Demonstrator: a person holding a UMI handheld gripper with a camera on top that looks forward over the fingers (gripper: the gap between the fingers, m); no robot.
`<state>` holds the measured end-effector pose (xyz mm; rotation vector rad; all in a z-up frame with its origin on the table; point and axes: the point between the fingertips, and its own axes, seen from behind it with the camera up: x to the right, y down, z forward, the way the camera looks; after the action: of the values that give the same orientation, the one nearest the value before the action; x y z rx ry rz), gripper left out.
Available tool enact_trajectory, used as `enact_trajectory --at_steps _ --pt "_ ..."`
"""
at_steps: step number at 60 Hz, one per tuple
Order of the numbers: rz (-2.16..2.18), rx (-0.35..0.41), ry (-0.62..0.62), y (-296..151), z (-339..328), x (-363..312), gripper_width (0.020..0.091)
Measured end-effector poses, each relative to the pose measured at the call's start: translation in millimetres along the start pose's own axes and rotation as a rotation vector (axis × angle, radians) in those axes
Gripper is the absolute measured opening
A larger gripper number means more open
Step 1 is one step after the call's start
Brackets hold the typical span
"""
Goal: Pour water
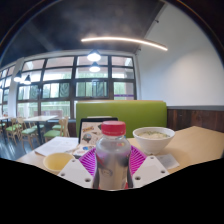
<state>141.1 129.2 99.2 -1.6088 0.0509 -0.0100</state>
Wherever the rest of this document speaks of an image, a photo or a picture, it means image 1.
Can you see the wooden dining table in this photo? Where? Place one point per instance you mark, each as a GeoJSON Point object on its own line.
{"type": "Point", "coordinates": [40, 118]}

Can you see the white paper booklet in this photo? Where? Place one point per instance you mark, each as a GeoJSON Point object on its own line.
{"type": "Point", "coordinates": [56, 145]}

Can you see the green upholstered bench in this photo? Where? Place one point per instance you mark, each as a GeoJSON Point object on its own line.
{"type": "Point", "coordinates": [133, 113]}

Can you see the paper receipt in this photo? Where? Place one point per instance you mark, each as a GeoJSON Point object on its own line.
{"type": "Point", "coordinates": [168, 161]}

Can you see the black-framed tablet with stickers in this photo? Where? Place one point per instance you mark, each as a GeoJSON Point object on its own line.
{"type": "Point", "coordinates": [90, 131]}

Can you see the black pendant ceiling lamps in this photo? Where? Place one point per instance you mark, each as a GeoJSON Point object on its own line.
{"type": "Point", "coordinates": [94, 56]}

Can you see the yellow mug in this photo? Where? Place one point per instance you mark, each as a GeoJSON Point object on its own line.
{"type": "Point", "coordinates": [56, 161]}

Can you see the clear bottle with red cap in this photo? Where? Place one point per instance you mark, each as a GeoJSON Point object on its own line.
{"type": "Point", "coordinates": [111, 160]}

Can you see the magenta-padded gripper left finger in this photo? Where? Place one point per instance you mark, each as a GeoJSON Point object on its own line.
{"type": "Point", "coordinates": [75, 171]}

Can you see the curved linear ceiling light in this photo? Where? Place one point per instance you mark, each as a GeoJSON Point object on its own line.
{"type": "Point", "coordinates": [126, 40]}

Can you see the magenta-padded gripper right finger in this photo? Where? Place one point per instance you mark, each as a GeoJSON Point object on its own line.
{"type": "Point", "coordinates": [150, 170]}

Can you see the wooden chairs with green seats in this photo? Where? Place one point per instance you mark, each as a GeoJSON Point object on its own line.
{"type": "Point", "coordinates": [20, 130]}

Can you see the white bowl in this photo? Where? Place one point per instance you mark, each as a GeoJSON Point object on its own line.
{"type": "Point", "coordinates": [154, 141]}

